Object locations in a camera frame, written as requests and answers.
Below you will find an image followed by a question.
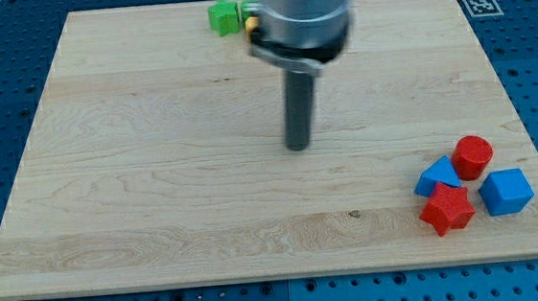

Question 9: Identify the green star block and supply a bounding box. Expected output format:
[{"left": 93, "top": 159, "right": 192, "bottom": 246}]
[{"left": 207, "top": 0, "right": 240, "bottom": 37}]

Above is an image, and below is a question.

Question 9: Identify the red star block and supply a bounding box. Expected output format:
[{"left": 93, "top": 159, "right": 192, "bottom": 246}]
[{"left": 419, "top": 181, "right": 476, "bottom": 237}]

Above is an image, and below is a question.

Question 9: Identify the red cylinder block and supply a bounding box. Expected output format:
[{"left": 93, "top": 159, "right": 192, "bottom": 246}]
[{"left": 450, "top": 135, "right": 494, "bottom": 181}]

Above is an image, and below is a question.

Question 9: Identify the yellow block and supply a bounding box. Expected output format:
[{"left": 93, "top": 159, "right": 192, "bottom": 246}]
[{"left": 245, "top": 16, "right": 259, "bottom": 41}]

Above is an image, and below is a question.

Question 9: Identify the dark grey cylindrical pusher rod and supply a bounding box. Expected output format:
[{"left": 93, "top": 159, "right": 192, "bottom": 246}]
[{"left": 284, "top": 70, "right": 315, "bottom": 151}]

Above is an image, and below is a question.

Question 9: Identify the light wooden board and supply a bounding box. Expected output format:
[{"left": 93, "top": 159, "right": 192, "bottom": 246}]
[{"left": 0, "top": 0, "right": 538, "bottom": 301}]

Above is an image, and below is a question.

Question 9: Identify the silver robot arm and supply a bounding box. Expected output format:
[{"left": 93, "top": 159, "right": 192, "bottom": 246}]
[{"left": 249, "top": 0, "right": 352, "bottom": 77}]

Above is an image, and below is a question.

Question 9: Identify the blue cube block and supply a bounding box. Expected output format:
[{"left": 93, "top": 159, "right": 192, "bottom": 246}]
[{"left": 478, "top": 169, "right": 534, "bottom": 217}]

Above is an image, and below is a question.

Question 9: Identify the white fiducial marker tag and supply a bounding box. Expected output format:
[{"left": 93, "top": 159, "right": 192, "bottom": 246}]
[{"left": 461, "top": 0, "right": 503, "bottom": 18}]

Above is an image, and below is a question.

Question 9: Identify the blue triangular block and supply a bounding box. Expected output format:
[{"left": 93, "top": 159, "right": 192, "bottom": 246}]
[{"left": 413, "top": 155, "right": 461, "bottom": 197}]

